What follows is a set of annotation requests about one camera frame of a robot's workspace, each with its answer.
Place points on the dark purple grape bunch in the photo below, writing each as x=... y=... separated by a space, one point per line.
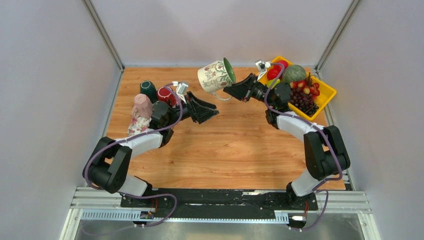
x=304 y=102

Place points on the red apple upper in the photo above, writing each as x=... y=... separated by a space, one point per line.
x=281 y=64

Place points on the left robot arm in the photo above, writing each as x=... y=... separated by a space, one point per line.
x=108 y=166

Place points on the yellow plastic bin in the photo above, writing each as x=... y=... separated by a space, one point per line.
x=326 y=92

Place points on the red apple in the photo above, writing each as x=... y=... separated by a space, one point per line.
x=274 y=72
x=281 y=64

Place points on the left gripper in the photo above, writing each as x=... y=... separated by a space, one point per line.
x=200 y=111

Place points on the dark green mug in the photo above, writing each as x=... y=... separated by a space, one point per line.
x=148 y=88

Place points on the cream floral mug green inside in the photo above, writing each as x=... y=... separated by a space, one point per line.
x=216 y=76

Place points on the floral serving tray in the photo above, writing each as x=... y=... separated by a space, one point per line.
x=138 y=123

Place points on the green pear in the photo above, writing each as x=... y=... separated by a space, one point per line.
x=272 y=83

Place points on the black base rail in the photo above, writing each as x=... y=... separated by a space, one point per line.
x=221 y=203

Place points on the green melon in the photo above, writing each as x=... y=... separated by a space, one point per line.
x=294 y=73

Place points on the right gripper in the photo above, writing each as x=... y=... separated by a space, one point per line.
x=242 y=90

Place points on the red mug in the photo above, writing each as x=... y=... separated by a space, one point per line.
x=165 y=95

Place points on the red apple lower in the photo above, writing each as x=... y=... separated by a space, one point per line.
x=274 y=72

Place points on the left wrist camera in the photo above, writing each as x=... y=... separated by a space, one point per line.
x=180 y=87

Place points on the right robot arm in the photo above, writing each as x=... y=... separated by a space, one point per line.
x=326 y=156

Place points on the pink faceted mug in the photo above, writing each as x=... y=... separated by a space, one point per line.
x=142 y=106

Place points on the red cherry cluster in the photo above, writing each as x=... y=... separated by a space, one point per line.
x=306 y=86

